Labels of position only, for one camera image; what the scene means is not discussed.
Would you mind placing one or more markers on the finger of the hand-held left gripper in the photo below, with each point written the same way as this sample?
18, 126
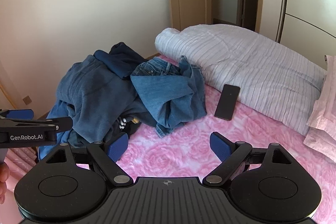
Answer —
52, 123
21, 113

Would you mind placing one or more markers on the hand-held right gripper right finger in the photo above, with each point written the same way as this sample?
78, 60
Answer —
220, 146

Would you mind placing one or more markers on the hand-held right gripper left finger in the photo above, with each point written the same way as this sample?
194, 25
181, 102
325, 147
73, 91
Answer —
119, 147

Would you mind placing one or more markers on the blue denim jeans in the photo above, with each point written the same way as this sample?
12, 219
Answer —
170, 92

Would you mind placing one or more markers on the person's left hand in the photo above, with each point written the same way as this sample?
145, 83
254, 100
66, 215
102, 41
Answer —
3, 179

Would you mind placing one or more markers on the black white striped garment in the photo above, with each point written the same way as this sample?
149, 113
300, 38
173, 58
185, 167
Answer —
123, 125

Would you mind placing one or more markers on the pink rose blanket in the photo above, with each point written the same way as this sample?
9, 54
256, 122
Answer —
183, 140

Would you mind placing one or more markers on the black smartphone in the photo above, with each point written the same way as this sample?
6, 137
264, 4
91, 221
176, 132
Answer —
227, 101

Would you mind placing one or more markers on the grey-blue hoodie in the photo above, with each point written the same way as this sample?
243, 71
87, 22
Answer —
97, 98

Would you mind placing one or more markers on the navy blue garment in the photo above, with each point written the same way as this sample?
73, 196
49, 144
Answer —
123, 58

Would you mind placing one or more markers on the white striped quilt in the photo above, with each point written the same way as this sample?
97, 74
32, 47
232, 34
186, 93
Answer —
249, 61

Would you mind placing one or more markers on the pink pillow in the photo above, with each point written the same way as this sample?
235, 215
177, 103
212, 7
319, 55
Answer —
326, 98
320, 144

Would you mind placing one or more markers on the white sliding wardrobe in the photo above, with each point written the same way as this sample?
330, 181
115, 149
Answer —
309, 3

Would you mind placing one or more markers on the beige low wall socket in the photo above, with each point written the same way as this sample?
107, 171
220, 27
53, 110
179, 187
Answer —
27, 100

